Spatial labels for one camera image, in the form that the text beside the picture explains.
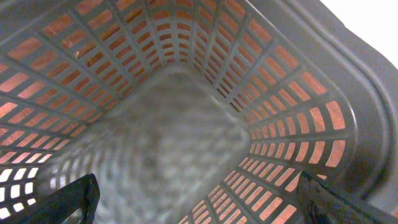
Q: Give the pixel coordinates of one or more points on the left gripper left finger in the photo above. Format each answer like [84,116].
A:
[83,194]

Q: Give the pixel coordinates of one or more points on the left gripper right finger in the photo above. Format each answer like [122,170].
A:
[320,202]

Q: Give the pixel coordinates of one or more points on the grey plastic mesh basket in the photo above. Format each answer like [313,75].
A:
[192,111]

